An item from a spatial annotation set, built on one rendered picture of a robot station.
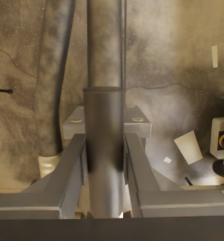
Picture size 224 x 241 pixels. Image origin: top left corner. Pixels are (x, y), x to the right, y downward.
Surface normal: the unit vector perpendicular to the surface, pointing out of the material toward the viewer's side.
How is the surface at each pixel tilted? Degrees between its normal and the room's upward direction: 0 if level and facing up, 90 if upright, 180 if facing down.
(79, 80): 0
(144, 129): 0
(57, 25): 13
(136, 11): 0
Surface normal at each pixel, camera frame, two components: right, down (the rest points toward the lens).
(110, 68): 0.23, 0.13
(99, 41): -0.22, 0.04
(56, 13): 0.22, 0.38
